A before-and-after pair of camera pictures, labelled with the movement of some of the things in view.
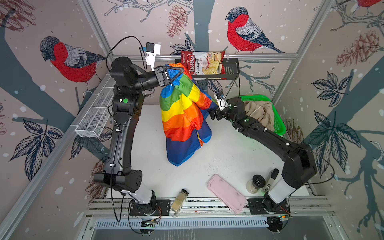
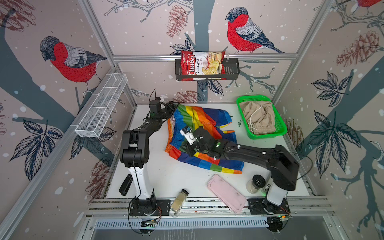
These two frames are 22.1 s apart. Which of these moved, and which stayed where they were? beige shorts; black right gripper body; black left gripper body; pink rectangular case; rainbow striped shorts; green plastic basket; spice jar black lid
Moved: black right gripper body; rainbow striped shorts; black left gripper body
Stayed: beige shorts; pink rectangular case; green plastic basket; spice jar black lid
